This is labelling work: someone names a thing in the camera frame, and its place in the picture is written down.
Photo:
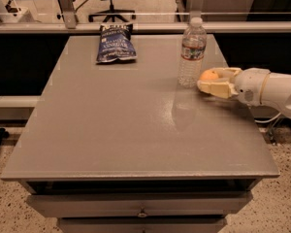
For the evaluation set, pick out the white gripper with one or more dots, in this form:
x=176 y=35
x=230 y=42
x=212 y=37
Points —
x=249 y=84

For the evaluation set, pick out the orange fruit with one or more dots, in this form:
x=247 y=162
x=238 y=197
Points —
x=209 y=75

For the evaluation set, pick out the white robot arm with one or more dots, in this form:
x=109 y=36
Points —
x=276 y=93

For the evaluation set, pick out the clear plastic water bottle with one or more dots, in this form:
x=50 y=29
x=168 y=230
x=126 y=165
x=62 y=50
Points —
x=193 y=46

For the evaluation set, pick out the blue chip bag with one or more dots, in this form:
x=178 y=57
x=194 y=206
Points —
x=115 y=43

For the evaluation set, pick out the upper grey drawer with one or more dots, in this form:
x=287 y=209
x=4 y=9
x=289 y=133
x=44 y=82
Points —
x=129 y=204

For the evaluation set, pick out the grey drawer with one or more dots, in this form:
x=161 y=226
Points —
x=142 y=225
x=129 y=204

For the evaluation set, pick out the grey drawer cabinet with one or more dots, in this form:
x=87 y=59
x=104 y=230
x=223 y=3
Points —
x=130 y=128

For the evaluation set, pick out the round metal drawer knob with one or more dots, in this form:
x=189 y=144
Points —
x=142 y=214

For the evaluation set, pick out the grey metal desk leg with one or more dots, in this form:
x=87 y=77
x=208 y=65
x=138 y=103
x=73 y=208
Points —
x=68 y=12

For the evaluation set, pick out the lower grey drawer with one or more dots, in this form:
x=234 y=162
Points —
x=142 y=225

